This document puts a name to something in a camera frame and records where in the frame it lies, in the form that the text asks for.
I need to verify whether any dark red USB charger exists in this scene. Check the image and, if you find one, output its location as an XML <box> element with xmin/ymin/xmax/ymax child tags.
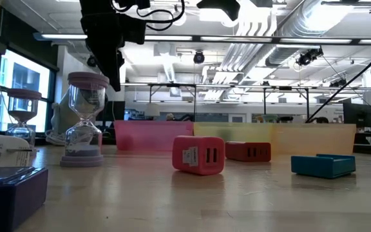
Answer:
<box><xmin>224</xmin><ymin>141</ymin><xmax>272</xmax><ymax>163</ymax></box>

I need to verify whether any lavender capped hourglass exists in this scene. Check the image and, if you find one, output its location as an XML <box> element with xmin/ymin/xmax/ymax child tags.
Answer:
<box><xmin>59</xmin><ymin>71</ymin><xmax>110</xmax><ymax>168</ymax></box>
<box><xmin>5</xmin><ymin>88</ymin><xmax>43</xmax><ymax>149</ymax></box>

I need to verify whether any black ceiling camera rig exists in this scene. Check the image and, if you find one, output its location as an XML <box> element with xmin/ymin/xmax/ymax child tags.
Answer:
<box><xmin>296</xmin><ymin>47</ymin><xmax>324</xmax><ymax>67</ymax></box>

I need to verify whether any white ring light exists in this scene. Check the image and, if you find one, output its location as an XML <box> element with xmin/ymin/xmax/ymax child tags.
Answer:
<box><xmin>169</xmin><ymin>12</ymin><xmax>187</xmax><ymax>27</ymax></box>

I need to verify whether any thin black arm supply cable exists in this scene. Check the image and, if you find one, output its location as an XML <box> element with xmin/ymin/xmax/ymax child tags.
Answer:
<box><xmin>304</xmin><ymin>40</ymin><xmax>371</xmax><ymax>124</ymax></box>

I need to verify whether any large window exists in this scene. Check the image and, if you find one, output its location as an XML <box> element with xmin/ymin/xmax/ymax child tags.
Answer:
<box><xmin>0</xmin><ymin>48</ymin><xmax>57</xmax><ymax>133</ymax></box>

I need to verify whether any black computer monitor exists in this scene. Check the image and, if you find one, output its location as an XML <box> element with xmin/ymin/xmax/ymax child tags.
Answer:
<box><xmin>343</xmin><ymin>102</ymin><xmax>371</xmax><ymax>129</ymax></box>

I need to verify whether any orange translucent plastic bin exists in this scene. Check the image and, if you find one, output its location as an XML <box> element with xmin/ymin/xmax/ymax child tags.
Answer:
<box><xmin>271</xmin><ymin>123</ymin><xmax>357</xmax><ymax>155</ymax></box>

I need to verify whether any dark background monitor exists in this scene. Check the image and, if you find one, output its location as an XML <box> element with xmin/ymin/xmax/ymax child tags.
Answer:
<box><xmin>97</xmin><ymin>100</ymin><xmax>126</xmax><ymax>130</ymax></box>

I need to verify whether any yellow translucent plastic bin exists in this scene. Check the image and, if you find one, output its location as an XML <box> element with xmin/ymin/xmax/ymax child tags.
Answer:
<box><xmin>193</xmin><ymin>121</ymin><xmax>275</xmax><ymax>152</ymax></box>

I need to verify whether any teal digital timer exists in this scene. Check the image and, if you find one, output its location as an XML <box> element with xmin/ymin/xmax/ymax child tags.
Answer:
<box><xmin>290</xmin><ymin>153</ymin><xmax>357</xmax><ymax>180</ymax></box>

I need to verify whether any black left wrist camera cable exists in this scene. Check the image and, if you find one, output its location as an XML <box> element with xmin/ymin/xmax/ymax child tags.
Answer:
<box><xmin>111</xmin><ymin>0</ymin><xmax>186</xmax><ymax>32</ymax></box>

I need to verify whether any white power cable with plug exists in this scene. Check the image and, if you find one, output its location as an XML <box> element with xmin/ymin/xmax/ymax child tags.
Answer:
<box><xmin>45</xmin><ymin>128</ymin><xmax>69</xmax><ymax>146</ymax></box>

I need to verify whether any pink dual USB charger cube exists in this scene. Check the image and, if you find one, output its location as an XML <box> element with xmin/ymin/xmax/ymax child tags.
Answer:
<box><xmin>171</xmin><ymin>135</ymin><xmax>227</xmax><ymax>177</ymax></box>

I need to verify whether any black background workstation frame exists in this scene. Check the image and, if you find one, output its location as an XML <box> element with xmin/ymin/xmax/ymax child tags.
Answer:
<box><xmin>146</xmin><ymin>82</ymin><xmax>310</xmax><ymax>123</ymax></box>

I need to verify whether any purple rectangular box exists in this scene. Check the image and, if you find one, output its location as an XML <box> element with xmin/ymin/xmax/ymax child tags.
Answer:
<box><xmin>0</xmin><ymin>166</ymin><xmax>50</xmax><ymax>232</ymax></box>

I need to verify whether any pink translucent plastic bin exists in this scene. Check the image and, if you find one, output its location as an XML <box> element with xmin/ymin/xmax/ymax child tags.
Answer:
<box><xmin>114</xmin><ymin>120</ymin><xmax>195</xmax><ymax>152</ymax></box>

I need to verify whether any long linear ceiling light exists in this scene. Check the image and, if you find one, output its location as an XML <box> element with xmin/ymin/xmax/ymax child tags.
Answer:
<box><xmin>33</xmin><ymin>32</ymin><xmax>371</xmax><ymax>45</ymax></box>

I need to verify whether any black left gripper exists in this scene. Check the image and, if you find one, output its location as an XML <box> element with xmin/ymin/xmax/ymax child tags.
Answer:
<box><xmin>79</xmin><ymin>0</ymin><xmax>151</xmax><ymax>93</ymax></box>

